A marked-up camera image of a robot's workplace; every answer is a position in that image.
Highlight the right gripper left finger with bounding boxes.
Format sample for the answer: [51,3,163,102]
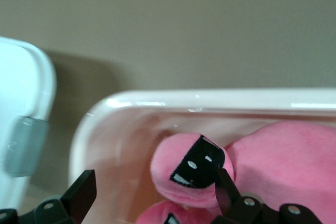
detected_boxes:
[0,169,98,224]

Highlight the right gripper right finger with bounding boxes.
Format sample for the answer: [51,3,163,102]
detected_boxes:
[211,167,325,224]

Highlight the pink plush toy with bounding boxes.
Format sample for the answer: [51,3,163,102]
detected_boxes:
[136,121,336,224]

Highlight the white box lid grey clips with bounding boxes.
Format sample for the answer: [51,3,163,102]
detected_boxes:
[0,36,58,213]

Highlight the pink plastic box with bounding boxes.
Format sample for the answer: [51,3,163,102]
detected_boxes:
[68,87,336,224]

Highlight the brown table mat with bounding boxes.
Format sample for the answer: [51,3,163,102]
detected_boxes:
[0,0,336,190]

